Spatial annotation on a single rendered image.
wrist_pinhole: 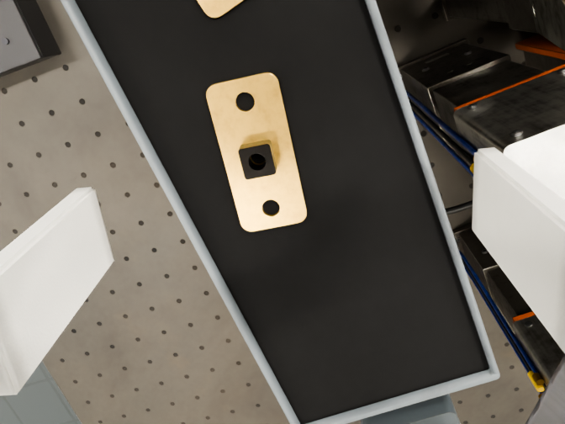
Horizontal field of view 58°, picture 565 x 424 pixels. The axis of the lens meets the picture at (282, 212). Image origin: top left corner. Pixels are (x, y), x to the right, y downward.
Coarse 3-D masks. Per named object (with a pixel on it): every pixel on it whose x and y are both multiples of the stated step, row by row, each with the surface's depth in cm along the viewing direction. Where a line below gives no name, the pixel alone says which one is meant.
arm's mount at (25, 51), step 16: (0, 0) 63; (16, 0) 63; (32, 0) 67; (0, 16) 63; (16, 16) 63; (32, 16) 66; (0, 32) 64; (16, 32) 64; (32, 32) 65; (48, 32) 69; (0, 48) 65; (16, 48) 65; (32, 48) 65; (48, 48) 68; (0, 64) 65; (16, 64) 65; (32, 64) 70
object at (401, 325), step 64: (128, 0) 25; (192, 0) 25; (256, 0) 25; (320, 0) 24; (128, 64) 26; (192, 64) 26; (256, 64) 26; (320, 64) 26; (384, 64) 26; (192, 128) 27; (320, 128) 27; (384, 128) 27; (192, 192) 29; (320, 192) 28; (384, 192) 28; (256, 256) 30; (320, 256) 30; (384, 256) 30; (448, 256) 29; (256, 320) 32; (320, 320) 31; (384, 320) 31; (448, 320) 31; (320, 384) 33; (384, 384) 33
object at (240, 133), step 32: (224, 96) 26; (256, 96) 26; (224, 128) 27; (256, 128) 27; (288, 128) 27; (224, 160) 27; (288, 160) 27; (256, 192) 28; (288, 192) 28; (256, 224) 29; (288, 224) 29
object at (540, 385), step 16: (464, 240) 75; (464, 256) 74; (480, 256) 70; (480, 272) 70; (496, 272) 66; (480, 288) 68; (496, 288) 64; (512, 288) 62; (496, 304) 69; (512, 304) 60; (496, 320) 64; (512, 320) 61; (528, 320) 55; (512, 336) 57; (528, 336) 53; (544, 336) 52; (528, 352) 53; (544, 352) 51; (560, 352) 50; (528, 368) 54; (544, 368) 49; (544, 384) 50
